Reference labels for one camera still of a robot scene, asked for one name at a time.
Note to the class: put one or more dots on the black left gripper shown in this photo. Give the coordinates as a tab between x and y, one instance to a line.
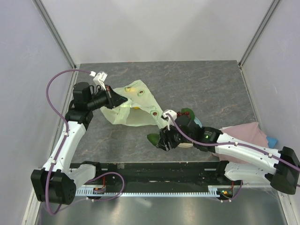
113	99

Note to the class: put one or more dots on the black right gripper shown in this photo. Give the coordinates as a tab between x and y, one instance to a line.
165	136

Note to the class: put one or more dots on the green avocado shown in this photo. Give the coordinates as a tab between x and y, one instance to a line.
153	138

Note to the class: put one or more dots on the green avocado print plastic bag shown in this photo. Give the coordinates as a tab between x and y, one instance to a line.
139	95

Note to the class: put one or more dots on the red grape bunch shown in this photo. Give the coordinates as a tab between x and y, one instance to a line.
183	114

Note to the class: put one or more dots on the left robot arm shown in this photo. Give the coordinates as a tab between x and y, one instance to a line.
55	182

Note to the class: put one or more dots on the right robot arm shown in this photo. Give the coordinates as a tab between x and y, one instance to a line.
280	168

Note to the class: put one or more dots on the cream ceramic plate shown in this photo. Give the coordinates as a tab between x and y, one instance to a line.
189	145

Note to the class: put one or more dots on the pink cloth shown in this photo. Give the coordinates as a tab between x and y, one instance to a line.
249	132

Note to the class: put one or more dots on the blue object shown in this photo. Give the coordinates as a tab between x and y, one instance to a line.
271	142

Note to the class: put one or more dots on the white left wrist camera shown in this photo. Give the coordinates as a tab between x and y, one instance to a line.
99	79

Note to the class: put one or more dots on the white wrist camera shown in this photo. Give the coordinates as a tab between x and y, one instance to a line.
99	79
169	116

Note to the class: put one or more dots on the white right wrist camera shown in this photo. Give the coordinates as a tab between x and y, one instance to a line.
169	116

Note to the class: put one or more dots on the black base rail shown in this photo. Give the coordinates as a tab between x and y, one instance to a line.
201	173

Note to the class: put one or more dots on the white slotted cable duct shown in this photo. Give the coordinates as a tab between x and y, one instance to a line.
92	192

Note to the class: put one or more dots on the aluminium frame post left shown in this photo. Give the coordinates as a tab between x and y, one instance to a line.
54	32

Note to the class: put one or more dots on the aluminium frame post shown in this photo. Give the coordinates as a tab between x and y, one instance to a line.
54	32
259	31

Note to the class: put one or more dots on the aluminium frame post right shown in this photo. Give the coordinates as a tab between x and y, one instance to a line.
259	31

